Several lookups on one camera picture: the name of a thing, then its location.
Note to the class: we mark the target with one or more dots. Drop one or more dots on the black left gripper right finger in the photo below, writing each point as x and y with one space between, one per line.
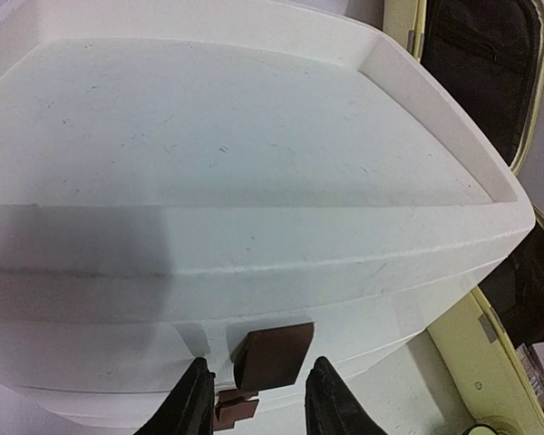
331 408

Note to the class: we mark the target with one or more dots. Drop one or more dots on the brown eyeshadow palette box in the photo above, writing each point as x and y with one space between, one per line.
533 372

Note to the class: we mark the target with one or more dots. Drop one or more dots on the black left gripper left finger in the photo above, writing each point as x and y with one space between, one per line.
189 407

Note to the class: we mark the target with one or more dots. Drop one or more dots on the white three-drawer storage cabinet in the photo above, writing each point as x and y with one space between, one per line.
179 176

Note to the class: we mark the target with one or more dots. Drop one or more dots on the pale yellow hard-shell suitcase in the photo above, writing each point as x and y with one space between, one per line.
491 56

